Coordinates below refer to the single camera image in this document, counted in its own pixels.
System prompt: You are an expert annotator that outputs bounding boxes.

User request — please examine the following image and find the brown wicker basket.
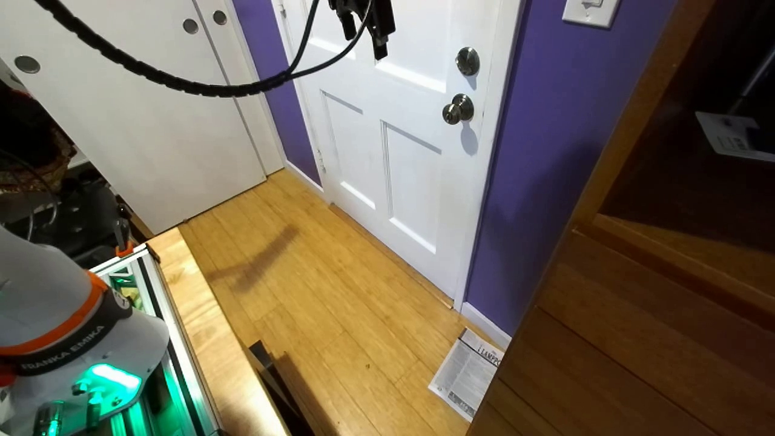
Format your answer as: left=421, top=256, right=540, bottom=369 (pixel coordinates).
left=0, top=78, right=80, bottom=206

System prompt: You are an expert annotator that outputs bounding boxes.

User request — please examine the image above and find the dark metal deadbolt lock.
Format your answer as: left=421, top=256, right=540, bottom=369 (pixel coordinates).
left=453, top=45, right=482, bottom=80

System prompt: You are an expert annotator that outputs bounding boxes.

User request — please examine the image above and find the white light switch plate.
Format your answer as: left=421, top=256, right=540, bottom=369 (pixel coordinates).
left=558, top=0, right=625, bottom=31

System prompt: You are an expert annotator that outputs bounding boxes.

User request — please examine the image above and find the white floor vent register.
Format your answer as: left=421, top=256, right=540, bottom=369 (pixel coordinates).
left=425, top=328, right=506, bottom=423

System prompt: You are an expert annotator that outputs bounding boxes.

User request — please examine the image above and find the wide white closet door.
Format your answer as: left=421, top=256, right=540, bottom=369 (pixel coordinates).
left=0, top=0, right=268, bottom=237

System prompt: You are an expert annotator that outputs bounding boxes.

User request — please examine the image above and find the narrow white closet door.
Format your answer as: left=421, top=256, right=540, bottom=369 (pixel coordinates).
left=191, top=0, right=291, bottom=176

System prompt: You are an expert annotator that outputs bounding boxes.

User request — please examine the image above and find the white panel door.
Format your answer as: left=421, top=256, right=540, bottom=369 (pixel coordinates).
left=268, top=0, right=522, bottom=305

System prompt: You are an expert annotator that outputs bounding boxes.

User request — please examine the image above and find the brown wooden partition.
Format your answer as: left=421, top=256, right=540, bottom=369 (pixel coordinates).
left=465, top=0, right=775, bottom=436

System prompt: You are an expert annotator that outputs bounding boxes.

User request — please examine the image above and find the black bag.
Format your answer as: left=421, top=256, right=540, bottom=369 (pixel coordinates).
left=0, top=169, right=137, bottom=272

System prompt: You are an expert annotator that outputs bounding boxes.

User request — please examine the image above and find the light wooden board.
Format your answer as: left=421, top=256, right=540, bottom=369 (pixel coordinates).
left=145, top=227, right=291, bottom=436

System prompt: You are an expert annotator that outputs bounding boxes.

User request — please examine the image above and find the black braided cable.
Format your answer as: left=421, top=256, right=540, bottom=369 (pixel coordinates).
left=32, top=0, right=378, bottom=99

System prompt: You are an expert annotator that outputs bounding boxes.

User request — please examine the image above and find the dark metal door knob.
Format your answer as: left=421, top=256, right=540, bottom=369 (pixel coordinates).
left=440, top=91, right=477, bottom=128

